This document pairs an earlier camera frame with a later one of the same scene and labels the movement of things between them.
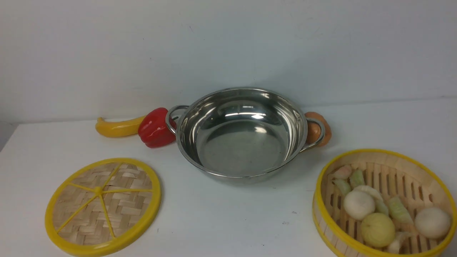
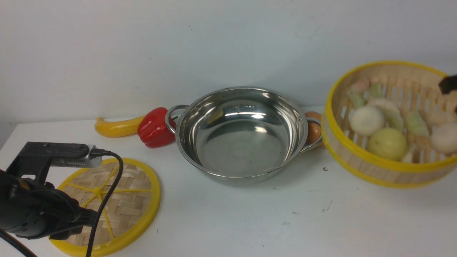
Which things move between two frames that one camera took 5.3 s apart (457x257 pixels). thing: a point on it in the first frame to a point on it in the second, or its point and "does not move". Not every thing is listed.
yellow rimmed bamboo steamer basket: x=378 y=202 to x=388 y=124
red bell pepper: x=153 y=131 does not move
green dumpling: x=398 y=211 to x=416 y=125
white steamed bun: x=359 y=203 to x=367 y=120
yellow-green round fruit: x=377 y=229 to x=387 y=143
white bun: x=432 y=222 to x=444 y=139
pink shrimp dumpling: x=343 y=172 to x=360 y=86
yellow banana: x=118 y=128 does not move
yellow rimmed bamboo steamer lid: x=102 y=207 does not move
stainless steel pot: x=243 y=134 does not move
